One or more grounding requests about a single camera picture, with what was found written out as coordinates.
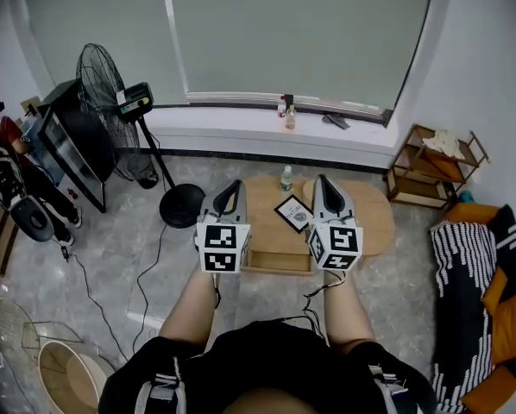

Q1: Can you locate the black standing fan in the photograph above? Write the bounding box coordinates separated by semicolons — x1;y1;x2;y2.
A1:
75;43;207;231

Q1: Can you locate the square orange cushion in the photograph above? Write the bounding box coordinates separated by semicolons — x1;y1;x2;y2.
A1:
459;363;516;414

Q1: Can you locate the round wooden slotted box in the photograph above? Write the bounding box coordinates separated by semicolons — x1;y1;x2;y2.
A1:
302;179;318;206

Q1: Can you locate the orange sofa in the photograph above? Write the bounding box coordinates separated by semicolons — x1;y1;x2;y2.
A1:
430;203;516;414

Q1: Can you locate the wooden coffee table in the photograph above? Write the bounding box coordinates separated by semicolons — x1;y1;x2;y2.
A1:
240;174;396;277

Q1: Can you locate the white crumpled cloth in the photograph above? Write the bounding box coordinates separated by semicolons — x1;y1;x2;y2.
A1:
421;129;467;160

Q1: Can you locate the wooden shelf rack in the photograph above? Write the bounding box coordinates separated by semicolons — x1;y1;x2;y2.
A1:
384;122;492;211

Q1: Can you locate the black fan cable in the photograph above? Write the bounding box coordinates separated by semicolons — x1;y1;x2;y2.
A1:
131;223;169;354

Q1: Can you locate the person's black shirt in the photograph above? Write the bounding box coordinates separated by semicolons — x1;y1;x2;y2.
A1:
98;319;439;414

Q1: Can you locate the black floor cable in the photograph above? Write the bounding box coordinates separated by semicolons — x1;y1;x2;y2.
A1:
65;252;132;364

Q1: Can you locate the flat orange cushion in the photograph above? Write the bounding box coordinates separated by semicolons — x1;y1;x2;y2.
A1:
420;148;465;184

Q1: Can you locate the person's right forearm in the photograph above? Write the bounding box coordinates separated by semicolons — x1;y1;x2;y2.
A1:
323;268;378;346

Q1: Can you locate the person's chin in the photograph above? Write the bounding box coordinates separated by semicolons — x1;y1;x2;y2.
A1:
223;386;324;414

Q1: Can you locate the black flat screen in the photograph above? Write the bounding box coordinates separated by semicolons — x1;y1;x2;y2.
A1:
37;79;115;214

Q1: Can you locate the person's grey shoulder strap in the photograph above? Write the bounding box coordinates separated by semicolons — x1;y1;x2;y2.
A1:
133;355;188;414
368;362;414;414

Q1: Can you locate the black mesh wastebasket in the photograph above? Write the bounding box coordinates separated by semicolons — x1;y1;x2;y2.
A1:
136;161;160;190

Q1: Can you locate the black framed picture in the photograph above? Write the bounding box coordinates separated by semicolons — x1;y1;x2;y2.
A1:
274;194;316;235

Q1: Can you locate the clear plastic water bottle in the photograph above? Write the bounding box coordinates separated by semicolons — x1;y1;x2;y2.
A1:
280;165;295;198

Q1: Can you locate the white wire frame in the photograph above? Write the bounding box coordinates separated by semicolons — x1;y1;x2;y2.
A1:
0;297;85;375

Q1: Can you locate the grey roller blind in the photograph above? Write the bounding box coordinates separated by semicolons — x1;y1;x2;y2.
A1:
167;0;436;116
19;0;186;108

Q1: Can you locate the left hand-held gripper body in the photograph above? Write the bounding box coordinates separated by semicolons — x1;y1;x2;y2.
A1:
194;216;252;274

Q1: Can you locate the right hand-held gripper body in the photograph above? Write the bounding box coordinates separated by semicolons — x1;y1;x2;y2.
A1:
307;217;365;272

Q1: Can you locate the round white wooden tub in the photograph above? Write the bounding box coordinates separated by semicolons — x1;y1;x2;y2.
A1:
37;340;117;414

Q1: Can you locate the black white striped blanket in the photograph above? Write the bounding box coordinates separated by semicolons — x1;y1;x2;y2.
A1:
430;204;516;414

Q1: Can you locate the person's left forearm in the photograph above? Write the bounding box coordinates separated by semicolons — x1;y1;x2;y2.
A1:
159;269;220;347

